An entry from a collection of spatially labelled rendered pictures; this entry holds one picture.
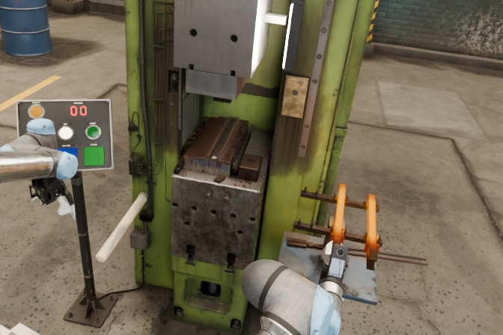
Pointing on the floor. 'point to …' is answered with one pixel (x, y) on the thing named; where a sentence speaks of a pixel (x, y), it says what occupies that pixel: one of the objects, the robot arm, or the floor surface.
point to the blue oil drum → (24, 16)
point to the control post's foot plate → (76, 311)
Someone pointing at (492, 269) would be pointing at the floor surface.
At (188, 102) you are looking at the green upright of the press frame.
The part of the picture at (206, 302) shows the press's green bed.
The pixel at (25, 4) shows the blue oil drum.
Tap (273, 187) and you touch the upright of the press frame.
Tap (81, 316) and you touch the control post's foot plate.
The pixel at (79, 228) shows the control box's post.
